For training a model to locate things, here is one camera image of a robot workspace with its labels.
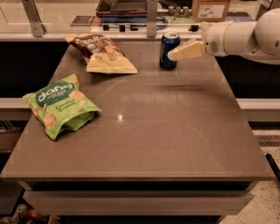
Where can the grey table drawer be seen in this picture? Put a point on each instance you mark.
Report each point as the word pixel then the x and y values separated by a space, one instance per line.
pixel 138 203

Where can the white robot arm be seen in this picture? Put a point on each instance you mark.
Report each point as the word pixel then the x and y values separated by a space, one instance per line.
pixel 257 41

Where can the dark tray with orange rim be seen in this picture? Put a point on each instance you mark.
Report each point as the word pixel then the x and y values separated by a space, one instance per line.
pixel 121 7

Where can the metal glass bracket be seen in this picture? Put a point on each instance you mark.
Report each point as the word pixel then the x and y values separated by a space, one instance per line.
pixel 152 6
pixel 273 4
pixel 37 26

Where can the black pole on floor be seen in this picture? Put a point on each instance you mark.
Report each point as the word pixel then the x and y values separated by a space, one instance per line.
pixel 274 166

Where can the green rice chip bag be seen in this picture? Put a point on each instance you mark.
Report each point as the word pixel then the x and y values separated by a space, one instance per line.
pixel 61 106

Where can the cardboard box with label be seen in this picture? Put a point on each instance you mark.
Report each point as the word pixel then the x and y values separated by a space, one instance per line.
pixel 210 10

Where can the right metal glass bracket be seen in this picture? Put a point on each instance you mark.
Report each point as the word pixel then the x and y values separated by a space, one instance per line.
pixel 273 4

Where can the left metal glass bracket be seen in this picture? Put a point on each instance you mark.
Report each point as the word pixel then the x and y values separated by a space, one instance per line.
pixel 37 26

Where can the blue pepsi can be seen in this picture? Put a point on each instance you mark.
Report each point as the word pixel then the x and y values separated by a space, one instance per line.
pixel 169 41

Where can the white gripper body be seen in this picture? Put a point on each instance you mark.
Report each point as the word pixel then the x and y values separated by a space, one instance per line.
pixel 213 38

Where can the brown and yellow chip bag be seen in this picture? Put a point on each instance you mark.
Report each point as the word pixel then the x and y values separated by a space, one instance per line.
pixel 102 54

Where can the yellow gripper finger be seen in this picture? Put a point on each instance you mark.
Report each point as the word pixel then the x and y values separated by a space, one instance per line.
pixel 190 50

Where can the middle metal glass bracket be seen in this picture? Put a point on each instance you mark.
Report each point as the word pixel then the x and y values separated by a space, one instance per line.
pixel 152 6

